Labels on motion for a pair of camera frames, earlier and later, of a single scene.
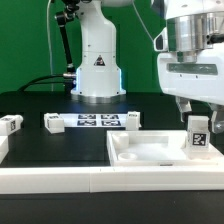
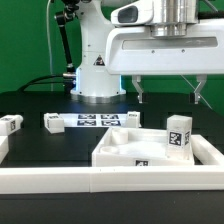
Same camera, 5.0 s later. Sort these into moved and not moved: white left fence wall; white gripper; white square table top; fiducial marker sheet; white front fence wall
Moved: white square table top; white gripper
Not moved: white left fence wall; fiducial marker sheet; white front fence wall
